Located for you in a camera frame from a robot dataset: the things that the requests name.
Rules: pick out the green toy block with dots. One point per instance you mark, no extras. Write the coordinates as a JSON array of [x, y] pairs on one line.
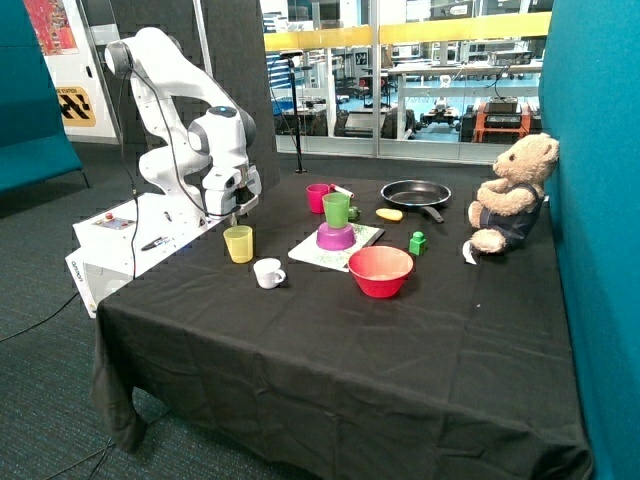
[[418, 243]]

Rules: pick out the white ceramic mug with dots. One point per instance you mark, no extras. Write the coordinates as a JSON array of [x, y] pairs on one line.
[[269, 273]]

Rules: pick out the black tripod stand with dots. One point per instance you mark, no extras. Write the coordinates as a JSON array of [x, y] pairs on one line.
[[289, 56]]

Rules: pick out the beige teddy bear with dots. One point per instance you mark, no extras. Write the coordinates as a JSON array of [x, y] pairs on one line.
[[506, 208]]

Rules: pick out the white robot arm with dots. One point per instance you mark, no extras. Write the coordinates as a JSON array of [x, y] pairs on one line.
[[204, 169]]

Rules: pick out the red wall poster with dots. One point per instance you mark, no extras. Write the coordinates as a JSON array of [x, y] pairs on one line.
[[52, 27]]

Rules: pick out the orange black equipment rack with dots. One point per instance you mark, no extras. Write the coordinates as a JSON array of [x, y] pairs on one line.
[[501, 120]]

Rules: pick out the yellow black sign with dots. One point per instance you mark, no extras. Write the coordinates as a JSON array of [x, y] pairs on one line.
[[76, 108]]

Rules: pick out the purple upturned plastic bowl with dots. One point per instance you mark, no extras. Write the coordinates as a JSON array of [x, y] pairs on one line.
[[335, 239]]

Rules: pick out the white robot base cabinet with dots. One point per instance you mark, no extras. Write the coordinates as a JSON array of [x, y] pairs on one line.
[[109, 254]]

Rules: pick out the yellow toy vegetable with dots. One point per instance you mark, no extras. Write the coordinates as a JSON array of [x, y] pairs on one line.
[[392, 215]]

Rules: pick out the red and white marker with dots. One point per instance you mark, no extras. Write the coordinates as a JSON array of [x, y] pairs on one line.
[[341, 190]]

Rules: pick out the yellow plastic cup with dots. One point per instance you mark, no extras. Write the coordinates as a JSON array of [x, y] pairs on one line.
[[239, 243]]

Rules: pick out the teal sofa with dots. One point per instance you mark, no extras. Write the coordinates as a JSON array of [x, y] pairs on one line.
[[34, 145]]

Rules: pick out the pink-red plastic cup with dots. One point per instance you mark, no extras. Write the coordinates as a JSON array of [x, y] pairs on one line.
[[315, 193]]

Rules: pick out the green plastic cup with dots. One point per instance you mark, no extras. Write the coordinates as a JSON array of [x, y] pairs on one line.
[[336, 209]]

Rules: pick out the black tablecloth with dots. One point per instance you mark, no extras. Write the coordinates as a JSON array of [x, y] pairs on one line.
[[466, 373]]

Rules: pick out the black pen on cabinet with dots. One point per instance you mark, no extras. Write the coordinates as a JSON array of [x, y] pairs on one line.
[[153, 244]]

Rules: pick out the red plastic bowl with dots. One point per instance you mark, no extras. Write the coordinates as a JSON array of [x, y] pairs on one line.
[[380, 271]]

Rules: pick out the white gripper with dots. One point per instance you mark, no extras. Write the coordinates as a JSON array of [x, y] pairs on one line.
[[231, 190]]

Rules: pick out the black frying pan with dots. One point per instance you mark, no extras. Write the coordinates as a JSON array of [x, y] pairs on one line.
[[422, 196]]

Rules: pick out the green speckled cutting board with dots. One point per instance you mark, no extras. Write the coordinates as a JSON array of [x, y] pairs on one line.
[[309, 252]]

